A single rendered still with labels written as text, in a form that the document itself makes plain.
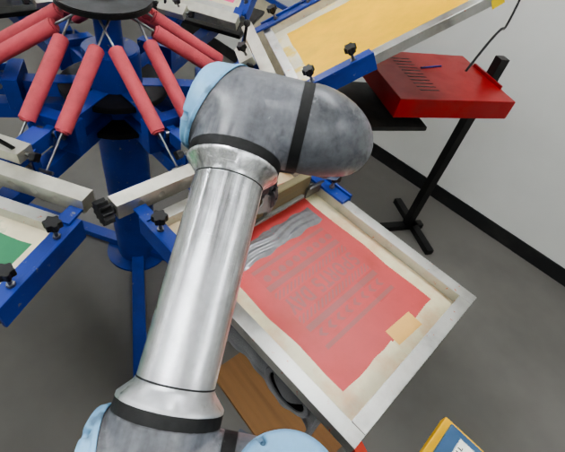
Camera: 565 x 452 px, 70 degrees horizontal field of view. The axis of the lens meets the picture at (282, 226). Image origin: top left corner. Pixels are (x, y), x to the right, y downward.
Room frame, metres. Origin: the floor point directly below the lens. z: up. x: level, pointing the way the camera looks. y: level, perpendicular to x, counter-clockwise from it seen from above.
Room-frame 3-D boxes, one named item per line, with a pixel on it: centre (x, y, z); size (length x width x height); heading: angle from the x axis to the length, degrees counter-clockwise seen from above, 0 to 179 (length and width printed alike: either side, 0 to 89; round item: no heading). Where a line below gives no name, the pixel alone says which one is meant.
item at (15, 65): (1.35, 0.76, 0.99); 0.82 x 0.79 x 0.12; 55
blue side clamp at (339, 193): (1.11, -0.06, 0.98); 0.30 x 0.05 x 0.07; 55
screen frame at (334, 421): (0.74, -0.10, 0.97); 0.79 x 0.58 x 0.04; 55
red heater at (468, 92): (1.95, -0.53, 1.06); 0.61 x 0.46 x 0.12; 115
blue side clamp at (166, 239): (0.66, 0.26, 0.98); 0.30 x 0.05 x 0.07; 55
